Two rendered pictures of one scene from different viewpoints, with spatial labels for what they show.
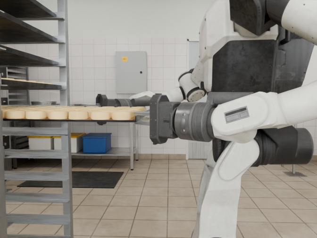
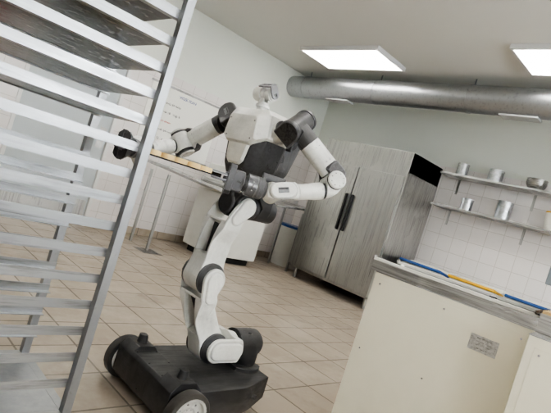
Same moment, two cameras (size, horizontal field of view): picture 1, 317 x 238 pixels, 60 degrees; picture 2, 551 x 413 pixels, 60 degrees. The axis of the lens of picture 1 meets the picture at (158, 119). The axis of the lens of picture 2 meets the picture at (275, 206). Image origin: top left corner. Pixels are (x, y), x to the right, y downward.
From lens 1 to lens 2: 1.45 m
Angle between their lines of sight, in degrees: 48
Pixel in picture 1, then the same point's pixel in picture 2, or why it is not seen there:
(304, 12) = (316, 152)
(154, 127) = (229, 183)
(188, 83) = (185, 141)
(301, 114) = (306, 196)
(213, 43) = (257, 138)
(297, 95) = (307, 188)
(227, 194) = (230, 234)
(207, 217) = (213, 248)
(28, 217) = not seen: hidden behind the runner
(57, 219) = not seen: hidden behind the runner
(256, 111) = (293, 190)
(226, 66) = (258, 154)
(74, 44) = not seen: outside the picture
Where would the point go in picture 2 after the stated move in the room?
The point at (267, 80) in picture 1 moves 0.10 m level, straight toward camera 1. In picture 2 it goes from (273, 169) to (283, 171)
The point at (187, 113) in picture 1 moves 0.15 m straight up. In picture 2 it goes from (256, 181) to (267, 144)
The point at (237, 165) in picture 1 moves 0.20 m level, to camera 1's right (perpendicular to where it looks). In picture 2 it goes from (243, 216) to (273, 224)
